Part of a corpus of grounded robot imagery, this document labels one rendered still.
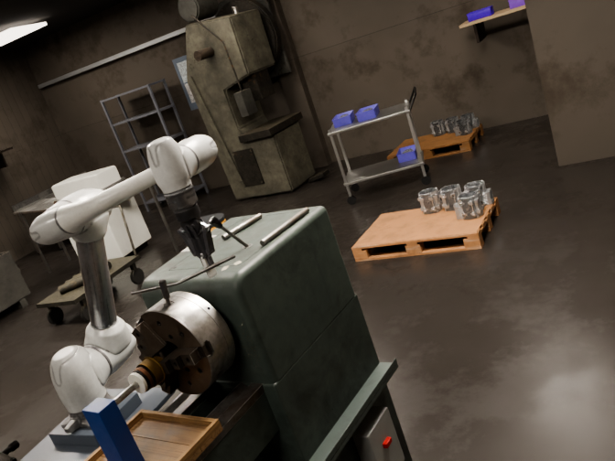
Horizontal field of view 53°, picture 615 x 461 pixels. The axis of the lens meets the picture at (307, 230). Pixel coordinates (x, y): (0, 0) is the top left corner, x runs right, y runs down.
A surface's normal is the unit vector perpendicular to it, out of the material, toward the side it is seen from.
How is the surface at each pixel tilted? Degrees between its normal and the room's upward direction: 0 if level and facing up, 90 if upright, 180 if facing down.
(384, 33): 90
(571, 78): 90
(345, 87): 90
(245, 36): 91
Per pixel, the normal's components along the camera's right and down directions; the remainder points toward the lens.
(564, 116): -0.40, 0.41
